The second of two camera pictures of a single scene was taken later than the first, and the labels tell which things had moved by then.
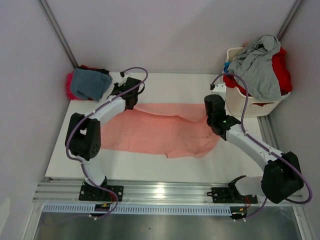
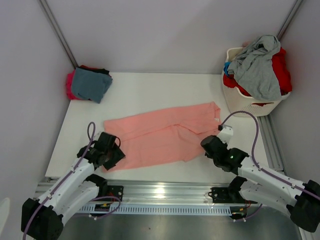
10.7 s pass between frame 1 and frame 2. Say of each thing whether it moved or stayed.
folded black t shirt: stayed
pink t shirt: moved
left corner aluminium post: stayed
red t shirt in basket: stayed
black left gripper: moved
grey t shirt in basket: stayed
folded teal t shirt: stayed
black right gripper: moved
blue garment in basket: stayed
